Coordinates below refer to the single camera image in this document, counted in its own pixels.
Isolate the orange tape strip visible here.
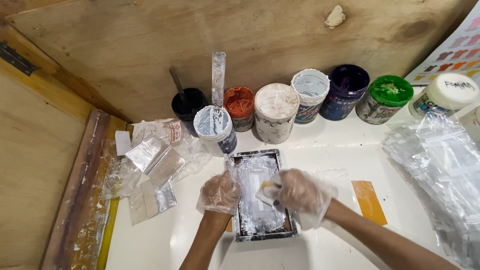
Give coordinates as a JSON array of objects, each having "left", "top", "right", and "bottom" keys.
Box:
[{"left": 351, "top": 180, "right": 388, "bottom": 227}]

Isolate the yellow squeegee card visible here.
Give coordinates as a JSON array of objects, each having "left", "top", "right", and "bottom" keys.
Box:
[{"left": 255, "top": 181, "right": 282, "bottom": 207}]

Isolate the pile of clear plastic pouches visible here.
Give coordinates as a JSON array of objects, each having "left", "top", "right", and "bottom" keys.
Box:
[{"left": 382, "top": 112, "right": 480, "bottom": 269}]

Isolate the white ink jar blue label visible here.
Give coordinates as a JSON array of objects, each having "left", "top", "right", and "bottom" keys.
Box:
[{"left": 290, "top": 68, "right": 331, "bottom": 125}]

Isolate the metal hinge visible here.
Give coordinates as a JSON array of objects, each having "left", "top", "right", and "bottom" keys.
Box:
[{"left": 0, "top": 40, "right": 38, "bottom": 77}]

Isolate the colour swatch chart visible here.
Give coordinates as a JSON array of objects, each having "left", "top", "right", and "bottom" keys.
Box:
[{"left": 405, "top": 0, "right": 480, "bottom": 88}]

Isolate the white coated stirring stick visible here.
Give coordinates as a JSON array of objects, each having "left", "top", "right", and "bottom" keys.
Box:
[{"left": 211, "top": 52, "right": 227, "bottom": 109}]

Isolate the green lidded ink jar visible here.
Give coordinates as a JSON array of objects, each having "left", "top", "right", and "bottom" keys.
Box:
[{"left": 355, "top": 75, "right": 414, "bottom": 125}]

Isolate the plywood board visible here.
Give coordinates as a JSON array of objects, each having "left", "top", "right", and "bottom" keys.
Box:
[{"left": 5, "top": 0, "right": 479, "bottom": 123}]

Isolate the heap of silver printed pouches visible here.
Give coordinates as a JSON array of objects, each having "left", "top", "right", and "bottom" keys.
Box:
[{"left": 102, "top": 118, "right": 213, "bottom": 226}]

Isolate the black ink jar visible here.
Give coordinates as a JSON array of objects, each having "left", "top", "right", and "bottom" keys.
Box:
[{"left": 171, "top": 88, "right": 209, "bottom": 138}]

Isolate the small screen printing frame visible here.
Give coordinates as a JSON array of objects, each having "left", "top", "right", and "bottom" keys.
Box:
[{"left": 228, "top": 149, "right": 299, "bottom": 242}]

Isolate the open white ink jar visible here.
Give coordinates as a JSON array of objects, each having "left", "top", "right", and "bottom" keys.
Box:
[{"left": 193, "top": 105, "right": 238, "bottom": 157}]

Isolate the jar with stained white lid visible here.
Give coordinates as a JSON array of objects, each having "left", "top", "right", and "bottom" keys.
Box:
[{"left": 254, "top": 83, "right": 300, "bottom": 145}]

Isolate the dark stirring stick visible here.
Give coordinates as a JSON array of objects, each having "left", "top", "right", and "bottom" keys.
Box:
[{"left": 169, "top": 67, "right": 186, "bottom": 103}]

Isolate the person's right hand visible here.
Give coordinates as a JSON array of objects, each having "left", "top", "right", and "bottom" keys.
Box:
[{"left": 269, "top": 168, "right": 339, "bottom": 222}]

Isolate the white lidded jar with writing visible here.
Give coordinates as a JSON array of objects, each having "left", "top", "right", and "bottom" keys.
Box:
[{"left": 408, "top": 72, "right": 480, "bottom": 119}]

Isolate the person's left hand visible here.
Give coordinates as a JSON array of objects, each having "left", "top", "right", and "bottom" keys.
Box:
[{"left": 195, "top": 154, "right": 242, "bottom": 216}]

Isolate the purple ink jar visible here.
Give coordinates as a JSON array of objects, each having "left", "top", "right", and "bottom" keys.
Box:
[{"left": 319, "top": 64, "right": 371, "bottom": 121}]

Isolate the large wooden screen frame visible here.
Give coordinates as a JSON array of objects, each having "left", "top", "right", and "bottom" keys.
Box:
[{"left": 40, "top": 109, "right": 134, "bottom": 270}]

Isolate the orange ink jar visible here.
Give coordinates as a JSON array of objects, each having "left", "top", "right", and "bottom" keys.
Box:
[{"left": 223, "top": 86, "right": 256, "bottom": 133}]

